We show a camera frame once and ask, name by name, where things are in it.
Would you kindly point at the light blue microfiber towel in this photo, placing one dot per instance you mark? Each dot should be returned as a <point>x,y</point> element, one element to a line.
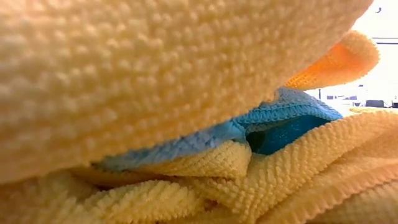
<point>280,107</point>

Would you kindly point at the yellow microfiber towel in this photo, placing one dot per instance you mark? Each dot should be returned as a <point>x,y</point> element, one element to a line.
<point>124,77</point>
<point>311,171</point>

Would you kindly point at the black monitor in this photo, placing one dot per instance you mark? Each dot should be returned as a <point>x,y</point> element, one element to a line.
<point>374,103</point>

